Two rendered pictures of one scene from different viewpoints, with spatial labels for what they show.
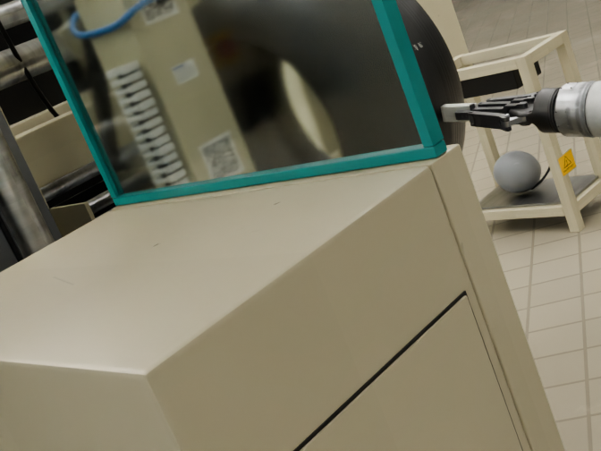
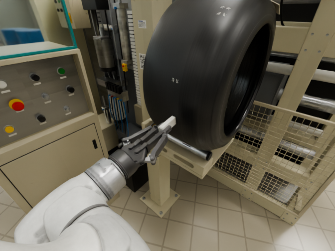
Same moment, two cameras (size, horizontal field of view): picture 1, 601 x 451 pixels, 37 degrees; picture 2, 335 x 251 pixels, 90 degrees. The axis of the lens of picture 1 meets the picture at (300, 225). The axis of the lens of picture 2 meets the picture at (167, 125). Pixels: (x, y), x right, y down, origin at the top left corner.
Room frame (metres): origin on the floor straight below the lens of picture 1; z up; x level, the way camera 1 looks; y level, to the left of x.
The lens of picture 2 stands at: (1.54, -0.78, 1.43)
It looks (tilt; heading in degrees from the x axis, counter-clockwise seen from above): 34 degrees down; 81
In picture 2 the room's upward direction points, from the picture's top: straight up
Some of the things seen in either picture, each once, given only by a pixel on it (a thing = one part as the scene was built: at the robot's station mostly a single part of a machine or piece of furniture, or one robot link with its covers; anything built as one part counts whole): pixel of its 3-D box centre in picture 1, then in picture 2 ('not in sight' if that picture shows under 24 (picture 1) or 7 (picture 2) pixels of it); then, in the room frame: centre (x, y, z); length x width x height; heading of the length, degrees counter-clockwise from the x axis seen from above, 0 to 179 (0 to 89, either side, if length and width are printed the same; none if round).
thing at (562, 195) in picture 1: (515, 139); not in sight; (3.99, -1.05, 0.40); 0.60 x 0.35 x 0.80; 38
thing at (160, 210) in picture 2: not in sight; (160, 196); (1.61, 0.12, 0.01); 0.27 x 0.27 x 0.02; 41
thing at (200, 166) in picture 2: not in sight; (177, 149); (1.69, -0.15, 0.83); 0.36 x 0.09 x 0.06; 131
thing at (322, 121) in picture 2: not in sight; (245, 148); (2.19, -0.01, 0.65); 0.90 x 0.02 x 0.70; 131
